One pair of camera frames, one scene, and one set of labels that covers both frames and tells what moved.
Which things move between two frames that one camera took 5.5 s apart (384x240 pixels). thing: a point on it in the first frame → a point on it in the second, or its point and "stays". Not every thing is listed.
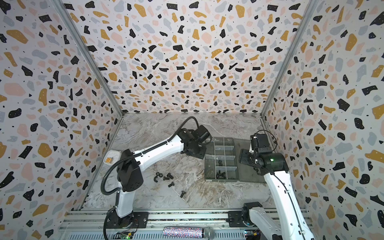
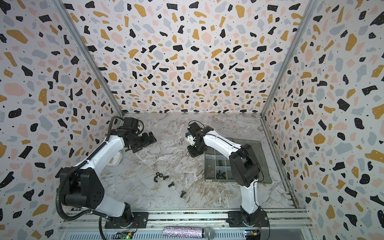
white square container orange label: [111, 156] stays
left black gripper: [201, 155] → [146, 141]
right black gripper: [246, 157] → [196, 149]
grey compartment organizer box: [222, 164] stays
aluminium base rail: [94, 225] stays
